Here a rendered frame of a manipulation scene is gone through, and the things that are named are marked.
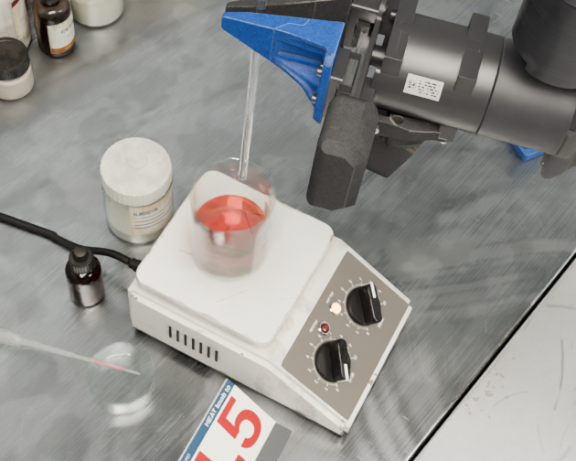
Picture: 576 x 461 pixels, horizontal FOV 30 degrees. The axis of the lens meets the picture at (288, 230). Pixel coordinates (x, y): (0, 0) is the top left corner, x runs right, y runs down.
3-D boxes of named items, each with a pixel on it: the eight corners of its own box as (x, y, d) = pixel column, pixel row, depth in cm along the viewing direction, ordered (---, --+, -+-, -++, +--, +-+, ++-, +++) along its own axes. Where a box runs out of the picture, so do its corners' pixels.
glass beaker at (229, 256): (217, 203, 87) (219, 142, 80) (284, 241, 86) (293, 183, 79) (167, 267, 84) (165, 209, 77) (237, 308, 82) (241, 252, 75)
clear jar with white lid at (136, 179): (91, 212, 96) (83, 161, 89) (144, 176, 98) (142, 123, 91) (133, 258, 94) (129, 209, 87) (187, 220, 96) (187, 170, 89)
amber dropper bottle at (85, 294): (110, 300, 91) (104, 260, 85) (75, 312, 90) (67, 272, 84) (98, 271, 93) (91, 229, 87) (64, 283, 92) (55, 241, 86)
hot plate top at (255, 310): (337, 234, 87) (338, 229, 86) (267, 353, 81) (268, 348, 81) (208, 171, 89) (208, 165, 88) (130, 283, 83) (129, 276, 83)
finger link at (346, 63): (365, 91, 58) (353, 133, 62) (398, -28, 63) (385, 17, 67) (328, 80, 59) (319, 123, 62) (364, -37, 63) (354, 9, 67)
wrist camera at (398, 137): (453, 142, 61) (429, 204, 67) (467, 44, 65) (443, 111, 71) (349, 119, 61) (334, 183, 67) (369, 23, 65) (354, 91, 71)
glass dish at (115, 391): (114, 340, 89) (112, 329, 88) (170, 374, 88) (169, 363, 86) (74, 392, 87) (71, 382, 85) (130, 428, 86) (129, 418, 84)
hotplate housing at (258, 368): (410, 316, 93) (427, 271, 86) (343, 444, 86) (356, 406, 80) (185, 204, 97) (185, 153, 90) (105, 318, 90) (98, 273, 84)
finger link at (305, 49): (333, 61, 57) (318, 128, 62) (347, 12, 59) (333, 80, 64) (207, 28, 58) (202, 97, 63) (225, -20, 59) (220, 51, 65)
